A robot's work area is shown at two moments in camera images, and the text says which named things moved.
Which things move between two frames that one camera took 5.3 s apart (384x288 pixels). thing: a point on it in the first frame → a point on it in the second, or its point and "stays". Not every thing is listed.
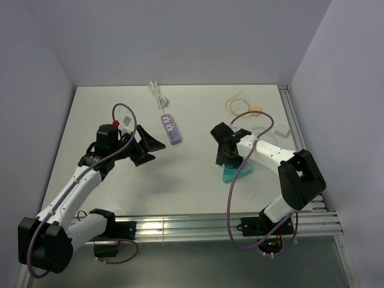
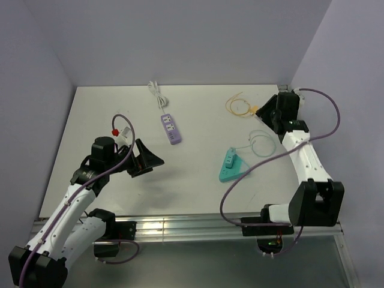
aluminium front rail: (304, 224) stays
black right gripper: (221, 158) → (270, 105)
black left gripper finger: (142, 159) → (142, 172)
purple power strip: (171, 129) stays
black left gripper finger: (150, 144) → (149, 159)
